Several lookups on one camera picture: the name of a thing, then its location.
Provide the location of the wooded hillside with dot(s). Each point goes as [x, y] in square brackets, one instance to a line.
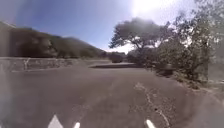
[50, 45]

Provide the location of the broad crowned tree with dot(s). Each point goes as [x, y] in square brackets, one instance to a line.
[138, 33]

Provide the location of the robot's own part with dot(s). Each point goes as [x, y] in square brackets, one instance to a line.
[149, 124]
[76, 125]

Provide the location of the low stone wall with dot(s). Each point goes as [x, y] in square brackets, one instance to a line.
[43, 63]

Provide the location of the row of bushes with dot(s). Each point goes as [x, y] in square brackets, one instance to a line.
[186, 50]

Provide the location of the grey asphalt road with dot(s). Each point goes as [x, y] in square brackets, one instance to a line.
[83, 93]

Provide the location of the dark bush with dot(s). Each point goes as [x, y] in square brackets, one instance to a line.
[116, 57]

